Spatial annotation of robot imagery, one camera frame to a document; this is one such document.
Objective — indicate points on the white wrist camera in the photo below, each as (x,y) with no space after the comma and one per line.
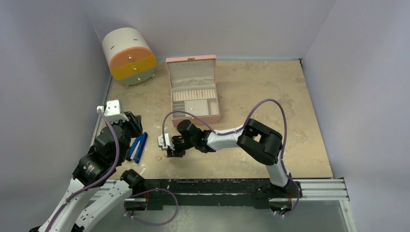
(112,111)
(165,142)

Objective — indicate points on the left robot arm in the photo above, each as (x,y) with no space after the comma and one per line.
(73,213)

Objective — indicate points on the pink jewelry box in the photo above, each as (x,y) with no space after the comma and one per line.
(193,85)

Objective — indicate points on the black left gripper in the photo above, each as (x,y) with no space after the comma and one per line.
(135,122)

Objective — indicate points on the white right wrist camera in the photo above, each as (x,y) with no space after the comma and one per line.
(165,142)

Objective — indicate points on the round pastel drawer organizer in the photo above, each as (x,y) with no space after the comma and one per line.
(129,58)

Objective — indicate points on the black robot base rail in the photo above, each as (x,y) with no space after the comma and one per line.
(259,193)

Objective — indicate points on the aluminium frame rail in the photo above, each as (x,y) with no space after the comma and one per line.
(310,189)

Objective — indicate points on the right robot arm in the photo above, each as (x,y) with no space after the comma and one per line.
(262,143)

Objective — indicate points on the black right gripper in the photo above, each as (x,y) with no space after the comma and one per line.
(174,146)

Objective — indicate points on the blue stapler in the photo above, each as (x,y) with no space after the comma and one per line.
(137,148)

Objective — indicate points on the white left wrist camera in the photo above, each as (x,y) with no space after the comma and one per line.
(112,111)

